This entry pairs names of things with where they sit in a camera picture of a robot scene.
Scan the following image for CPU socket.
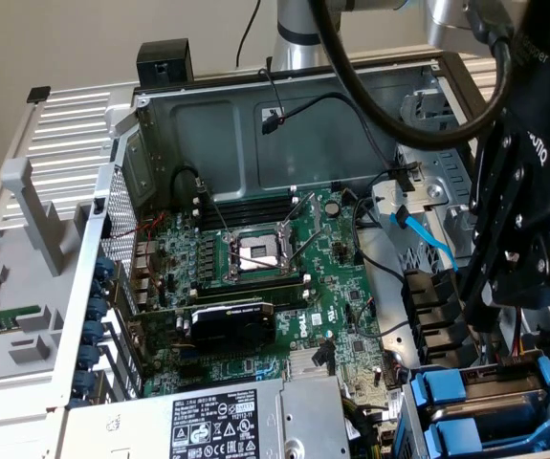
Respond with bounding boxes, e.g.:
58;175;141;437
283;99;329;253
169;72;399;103
221;224;299;283

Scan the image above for long thin black cable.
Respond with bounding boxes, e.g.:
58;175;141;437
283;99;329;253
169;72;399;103
350;169;407;288

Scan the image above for black wire with angled plug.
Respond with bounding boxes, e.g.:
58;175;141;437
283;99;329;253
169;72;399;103
313;339;338;379

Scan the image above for blue flat data wire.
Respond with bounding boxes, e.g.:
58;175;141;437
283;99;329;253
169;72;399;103
391;203;462;273

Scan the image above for thin red wire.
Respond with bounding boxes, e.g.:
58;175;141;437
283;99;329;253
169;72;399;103
110;211;166;291

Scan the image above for silver chipset heat sink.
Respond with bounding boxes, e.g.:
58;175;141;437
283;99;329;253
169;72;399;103
287;351;339;383

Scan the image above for green Dell motherboard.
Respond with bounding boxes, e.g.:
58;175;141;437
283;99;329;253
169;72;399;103
128;184;400;431

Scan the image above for grey parts rack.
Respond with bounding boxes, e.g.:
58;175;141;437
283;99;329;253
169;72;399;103
0;157;97;398

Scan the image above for black RAM slot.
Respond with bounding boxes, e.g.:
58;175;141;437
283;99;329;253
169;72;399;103
202;209;297;230
202;198;297;216
191;185;300;209
191;276;312;294
197;272;312;288
191;198;300;224

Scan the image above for black cable clip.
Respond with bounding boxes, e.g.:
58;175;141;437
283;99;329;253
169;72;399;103
385;161;423;193

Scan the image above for thin metal locking lever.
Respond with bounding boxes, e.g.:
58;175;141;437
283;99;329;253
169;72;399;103
226;251;285;270
200;186;232;239

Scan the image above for thin black tether wire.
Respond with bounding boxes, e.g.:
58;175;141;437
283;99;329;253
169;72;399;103
258;66;288;124

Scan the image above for red yellow power wire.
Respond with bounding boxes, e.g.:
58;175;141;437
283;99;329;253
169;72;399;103
496;305;543;369

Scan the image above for sleeved yellow black wire bundle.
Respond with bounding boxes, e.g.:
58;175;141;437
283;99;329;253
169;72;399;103
341;399;400;459

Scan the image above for black box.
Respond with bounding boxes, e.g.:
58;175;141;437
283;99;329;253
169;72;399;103
136;38;194;88

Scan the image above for green RAM stick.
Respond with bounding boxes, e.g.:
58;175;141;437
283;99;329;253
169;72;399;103
0;303;41;339
191;281;310;307

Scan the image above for black finned plastic bracket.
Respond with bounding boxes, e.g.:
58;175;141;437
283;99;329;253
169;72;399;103
401;268;476;369

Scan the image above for short black looped cable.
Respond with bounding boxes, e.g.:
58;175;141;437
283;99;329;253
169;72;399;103
170;164;209;205

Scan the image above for black graphics card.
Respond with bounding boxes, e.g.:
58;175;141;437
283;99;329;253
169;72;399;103
128;298;278;358

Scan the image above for black wire with flat plug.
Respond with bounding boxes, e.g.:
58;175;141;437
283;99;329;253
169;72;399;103
259;93;400;173

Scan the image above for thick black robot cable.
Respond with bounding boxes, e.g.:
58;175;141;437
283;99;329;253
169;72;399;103
310;0;517;152

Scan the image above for blue drive caddies in bay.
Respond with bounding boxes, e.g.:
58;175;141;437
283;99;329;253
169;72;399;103
396;353;550;459

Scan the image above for metal socket cover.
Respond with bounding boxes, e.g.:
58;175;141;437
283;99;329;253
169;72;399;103
276;190;326;273

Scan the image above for grey power supply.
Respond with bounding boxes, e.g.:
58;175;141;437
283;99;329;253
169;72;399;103
61;375;352;459

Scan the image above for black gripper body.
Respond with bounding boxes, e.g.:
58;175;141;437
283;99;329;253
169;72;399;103
492;0;550;192

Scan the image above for open grey PC case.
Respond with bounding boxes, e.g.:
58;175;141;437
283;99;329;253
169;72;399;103
47;50;550;459

